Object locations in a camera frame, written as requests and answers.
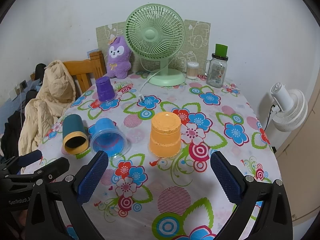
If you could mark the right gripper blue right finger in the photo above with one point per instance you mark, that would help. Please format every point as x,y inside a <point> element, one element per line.
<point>228,177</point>

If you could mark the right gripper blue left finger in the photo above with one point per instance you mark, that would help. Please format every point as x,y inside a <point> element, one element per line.
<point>89,175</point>

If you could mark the orange plastic cup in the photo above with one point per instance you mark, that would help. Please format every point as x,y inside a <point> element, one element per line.
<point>165,135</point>

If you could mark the teal cup with yellow rim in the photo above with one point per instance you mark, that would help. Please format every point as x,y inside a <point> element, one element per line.
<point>74,136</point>

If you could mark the blue plastic cup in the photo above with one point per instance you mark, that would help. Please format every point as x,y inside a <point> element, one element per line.
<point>105,136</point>

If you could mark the purple plastic cup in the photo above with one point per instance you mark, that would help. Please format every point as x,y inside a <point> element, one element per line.
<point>105,89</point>

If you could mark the green jar lid cup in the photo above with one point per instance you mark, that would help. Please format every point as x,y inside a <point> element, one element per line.
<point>221,50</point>

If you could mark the floral tablecloth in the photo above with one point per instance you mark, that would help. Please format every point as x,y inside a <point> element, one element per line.
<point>142,196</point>

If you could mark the beige quilted jacket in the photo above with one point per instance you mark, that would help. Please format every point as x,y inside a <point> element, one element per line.
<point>55,96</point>

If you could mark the white standing fan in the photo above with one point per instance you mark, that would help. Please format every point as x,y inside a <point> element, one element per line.
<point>286,110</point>

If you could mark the wooden chair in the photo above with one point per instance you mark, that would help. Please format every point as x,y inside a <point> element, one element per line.
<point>83,71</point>

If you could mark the glass mason jar mug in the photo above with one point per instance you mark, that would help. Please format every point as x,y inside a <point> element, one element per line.
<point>215,70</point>

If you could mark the cotton swab container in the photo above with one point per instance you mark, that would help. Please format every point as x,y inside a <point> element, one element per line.
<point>192,70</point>

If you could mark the purple plush rabbit toy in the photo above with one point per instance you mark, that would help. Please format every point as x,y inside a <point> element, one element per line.
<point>118,58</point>

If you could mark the green desk fan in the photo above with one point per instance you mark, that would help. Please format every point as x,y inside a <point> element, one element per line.
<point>156,32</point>

